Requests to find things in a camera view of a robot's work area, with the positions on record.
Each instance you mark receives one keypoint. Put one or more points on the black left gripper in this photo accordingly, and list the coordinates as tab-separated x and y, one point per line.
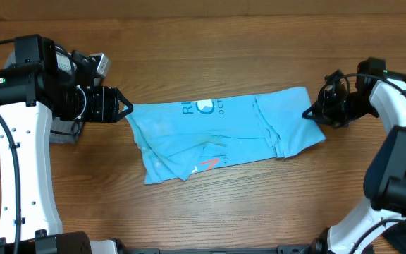
106	109

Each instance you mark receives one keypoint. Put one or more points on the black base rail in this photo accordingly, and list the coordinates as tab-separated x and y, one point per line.
217	250

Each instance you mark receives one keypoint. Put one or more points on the grey folded garment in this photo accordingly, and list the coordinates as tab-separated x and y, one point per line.
62	132

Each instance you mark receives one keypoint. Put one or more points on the light blue printed t-shirt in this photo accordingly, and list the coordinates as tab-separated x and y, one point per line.
179	139

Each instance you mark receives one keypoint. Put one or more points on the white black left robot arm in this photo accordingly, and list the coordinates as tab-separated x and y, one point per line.
46	83

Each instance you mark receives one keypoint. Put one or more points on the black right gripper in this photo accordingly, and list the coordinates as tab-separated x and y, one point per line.
321	109

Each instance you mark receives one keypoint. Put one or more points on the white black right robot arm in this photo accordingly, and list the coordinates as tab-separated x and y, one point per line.
381	93

